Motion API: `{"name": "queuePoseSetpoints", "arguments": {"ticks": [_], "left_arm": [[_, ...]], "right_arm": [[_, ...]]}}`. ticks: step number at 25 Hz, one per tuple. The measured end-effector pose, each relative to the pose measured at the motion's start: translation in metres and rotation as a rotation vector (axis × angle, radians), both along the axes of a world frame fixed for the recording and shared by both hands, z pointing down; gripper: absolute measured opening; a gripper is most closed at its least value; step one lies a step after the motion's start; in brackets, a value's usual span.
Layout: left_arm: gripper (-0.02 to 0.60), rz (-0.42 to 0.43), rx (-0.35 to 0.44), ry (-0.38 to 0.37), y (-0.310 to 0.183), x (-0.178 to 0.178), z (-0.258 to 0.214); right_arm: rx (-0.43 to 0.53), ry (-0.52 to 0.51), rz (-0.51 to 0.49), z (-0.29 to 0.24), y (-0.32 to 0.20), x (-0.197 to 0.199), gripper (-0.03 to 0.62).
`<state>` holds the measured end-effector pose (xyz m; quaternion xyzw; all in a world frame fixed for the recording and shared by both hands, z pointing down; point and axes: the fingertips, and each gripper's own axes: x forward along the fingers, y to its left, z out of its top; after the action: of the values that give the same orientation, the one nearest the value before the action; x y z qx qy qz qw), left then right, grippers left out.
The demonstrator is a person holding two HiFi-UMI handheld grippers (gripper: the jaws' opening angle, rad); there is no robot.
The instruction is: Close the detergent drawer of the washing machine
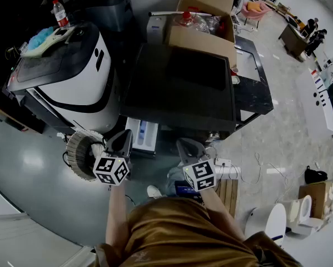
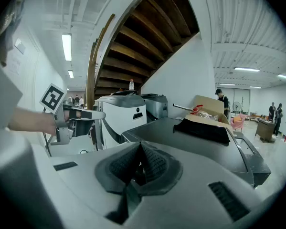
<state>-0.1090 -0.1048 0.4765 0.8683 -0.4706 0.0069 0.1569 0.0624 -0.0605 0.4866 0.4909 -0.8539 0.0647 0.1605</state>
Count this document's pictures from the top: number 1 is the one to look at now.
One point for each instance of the white detergent drawer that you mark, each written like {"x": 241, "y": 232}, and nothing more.
{"x": 142, "y": 135}

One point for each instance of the white power strip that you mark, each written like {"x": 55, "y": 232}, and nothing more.
{"x": 222, "y": 162}

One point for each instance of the clear plastic bottle red cap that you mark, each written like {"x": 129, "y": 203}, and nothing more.
{"x": 194, "y": 22}

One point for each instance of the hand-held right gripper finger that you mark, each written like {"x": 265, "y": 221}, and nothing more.
{"x": 196, "y": 150}
{"x": 183, "y": 149}

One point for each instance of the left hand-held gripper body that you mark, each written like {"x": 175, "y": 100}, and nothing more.
{"x": 110, "y": 170}

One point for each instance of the white box appliance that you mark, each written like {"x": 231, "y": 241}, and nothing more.
{"x": 156, "y": 28}

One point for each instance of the white and black washing machine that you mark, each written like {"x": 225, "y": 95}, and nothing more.
{"x": 77, "y": 76}

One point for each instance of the metal pipe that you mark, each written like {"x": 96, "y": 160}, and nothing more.
{"x": 163, "y": 14}

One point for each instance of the large open cardboard box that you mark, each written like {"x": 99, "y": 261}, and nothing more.
{"x": 199, "y": 42}

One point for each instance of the person's right forearm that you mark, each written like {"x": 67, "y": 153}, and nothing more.
{"x": 219, "y": 210}

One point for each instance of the brown desk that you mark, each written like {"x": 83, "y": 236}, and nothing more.
{"x": 292, "y": 40}

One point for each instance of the dark device with blue screen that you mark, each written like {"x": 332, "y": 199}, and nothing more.
{"x": 187, "y": 188}

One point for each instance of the person's brown shirt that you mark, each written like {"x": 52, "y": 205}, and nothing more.
{"x": 183, "y": 232}

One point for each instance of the clear water bottle red label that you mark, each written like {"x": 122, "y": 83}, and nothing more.
{"x": 61, "y": 15}

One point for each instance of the dark grey appliance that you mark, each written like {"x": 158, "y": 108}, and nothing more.
{"x": 108, "y": 7}

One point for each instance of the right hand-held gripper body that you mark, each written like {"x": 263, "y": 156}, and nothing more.
{"x": 201, "y": 175}

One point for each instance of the person's white shoe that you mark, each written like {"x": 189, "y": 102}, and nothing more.
{"x": 154, "y": 191}

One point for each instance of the dark grey front-load washing machine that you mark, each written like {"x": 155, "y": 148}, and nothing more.
{"x": 180, "y": 85}

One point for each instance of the pink armchair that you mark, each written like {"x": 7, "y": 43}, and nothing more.
{"x": 255, "y": 8}

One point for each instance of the black bag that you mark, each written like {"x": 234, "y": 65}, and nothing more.
{"x": 315, "y": 175}

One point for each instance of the person's blue jeans leg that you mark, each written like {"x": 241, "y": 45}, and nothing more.
{"x": 173, "y": 181}

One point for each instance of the long white board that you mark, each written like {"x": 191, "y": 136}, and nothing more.
{"x": 312, "y": 93}

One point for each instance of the white toilet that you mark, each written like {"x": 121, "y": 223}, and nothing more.
{"x": 303, "y": 213}
{"x": 266, "y": 221}

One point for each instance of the small cardboard box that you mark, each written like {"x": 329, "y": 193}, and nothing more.
{"x": 319, "y": 199}

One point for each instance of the white plastic tray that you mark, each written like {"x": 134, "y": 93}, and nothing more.
{"x": 57, "y": 42}

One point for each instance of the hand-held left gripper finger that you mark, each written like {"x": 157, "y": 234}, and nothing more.
{"x": 127, "y": 139}
{"x": 114, "y": 143}

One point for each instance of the person's left forearm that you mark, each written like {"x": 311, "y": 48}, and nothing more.
{"x": 116, "y": 213}

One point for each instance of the wooden crate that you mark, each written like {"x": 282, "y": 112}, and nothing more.
{"x": 227, "y": 196}

